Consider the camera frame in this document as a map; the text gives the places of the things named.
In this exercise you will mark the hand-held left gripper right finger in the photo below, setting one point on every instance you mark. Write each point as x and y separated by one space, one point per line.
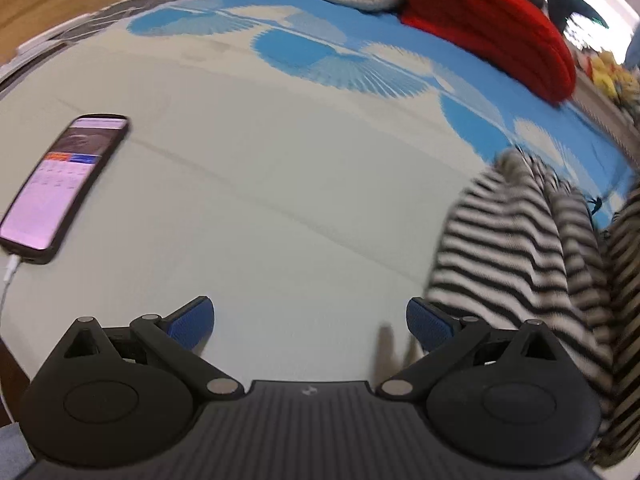
427 325

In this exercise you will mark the yellow plush toys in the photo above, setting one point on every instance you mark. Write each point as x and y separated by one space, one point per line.
607 75

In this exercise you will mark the blue denim trousers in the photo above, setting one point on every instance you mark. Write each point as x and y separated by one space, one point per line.
12 452

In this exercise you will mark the blue white printed bed sheet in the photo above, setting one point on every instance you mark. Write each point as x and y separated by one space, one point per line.
280 160

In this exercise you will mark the black smartphone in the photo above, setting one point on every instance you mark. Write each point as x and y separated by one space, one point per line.
60 185

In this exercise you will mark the black white striped shirt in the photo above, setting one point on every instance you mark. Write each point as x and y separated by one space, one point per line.
505 250

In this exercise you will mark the red folded blanket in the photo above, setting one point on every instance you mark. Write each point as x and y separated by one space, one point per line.
490 25

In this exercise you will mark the beige knitted blanket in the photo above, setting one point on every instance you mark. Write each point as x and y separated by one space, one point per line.
605 120

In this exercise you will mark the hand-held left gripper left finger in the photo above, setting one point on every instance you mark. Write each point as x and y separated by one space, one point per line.
192 322

